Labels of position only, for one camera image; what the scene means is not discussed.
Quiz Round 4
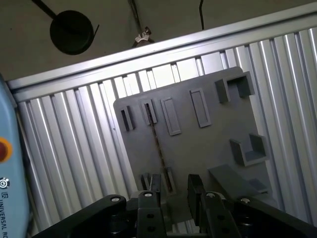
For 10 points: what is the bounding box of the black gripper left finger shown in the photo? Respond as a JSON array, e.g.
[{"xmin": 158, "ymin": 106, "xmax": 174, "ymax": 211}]
[{"xmin": 32, "ymin": 173, "xmax": 167, "ymax": 238}]

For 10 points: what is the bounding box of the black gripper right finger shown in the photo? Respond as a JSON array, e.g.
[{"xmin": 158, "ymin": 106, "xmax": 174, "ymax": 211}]
[{"xmin": 187, "ymin": 173, "xmax": 317, "ymax": 238}]

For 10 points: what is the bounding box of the pale blue teach pendant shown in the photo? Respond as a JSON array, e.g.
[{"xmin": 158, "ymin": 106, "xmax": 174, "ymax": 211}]
[{"xmin": 0, "ymin": 71, "xmax": 33, "ymax": 238}]

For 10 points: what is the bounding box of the grey plastic parts rack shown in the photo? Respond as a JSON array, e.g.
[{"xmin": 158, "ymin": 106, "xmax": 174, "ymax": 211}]
[{"xmin": 112, "ymin": 66, "xmax": 285, "ymax": 211}]

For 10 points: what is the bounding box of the round black floor base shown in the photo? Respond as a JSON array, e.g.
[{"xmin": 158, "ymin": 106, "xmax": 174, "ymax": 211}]
[{"xmin": 31, "ymin": 0, "xmax": 100, "ymax": 56}]

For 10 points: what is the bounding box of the cable bundle white tie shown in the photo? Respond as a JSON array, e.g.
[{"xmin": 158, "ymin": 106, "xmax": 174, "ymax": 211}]
[{"xmin": 128, "ymin": 0, "xmax": 156, "ymax": 49}]

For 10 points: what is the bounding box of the thin black floor cable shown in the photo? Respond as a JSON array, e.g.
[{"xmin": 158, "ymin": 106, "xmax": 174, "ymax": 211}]
[{"xmin": 199, "ymin": 0, "xmax": 206, "ymax": 31}]

